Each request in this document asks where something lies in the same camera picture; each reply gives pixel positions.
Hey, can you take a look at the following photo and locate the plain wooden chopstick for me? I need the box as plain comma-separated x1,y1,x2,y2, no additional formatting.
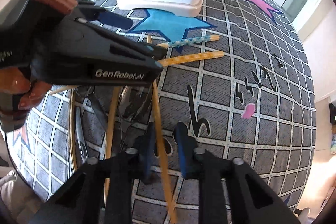
50,85,78,172
146,35,179,224
104,86,121,208

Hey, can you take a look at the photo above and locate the person's left hand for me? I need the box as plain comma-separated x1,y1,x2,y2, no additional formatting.
1,68,52,110

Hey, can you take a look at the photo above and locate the blue dotted wooden chopstick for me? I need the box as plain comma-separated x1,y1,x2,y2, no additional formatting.
157,35,220,48

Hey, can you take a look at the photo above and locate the steel spoon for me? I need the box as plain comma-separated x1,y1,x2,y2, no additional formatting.
118,86,153,151
74,85,108,162

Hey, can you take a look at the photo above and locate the orange dotted wooden chopstick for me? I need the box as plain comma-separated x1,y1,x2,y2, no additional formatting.
158,51,224,67

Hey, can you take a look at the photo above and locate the grey checkered star tablecloth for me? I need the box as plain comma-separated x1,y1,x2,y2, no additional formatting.
6,0,316,223

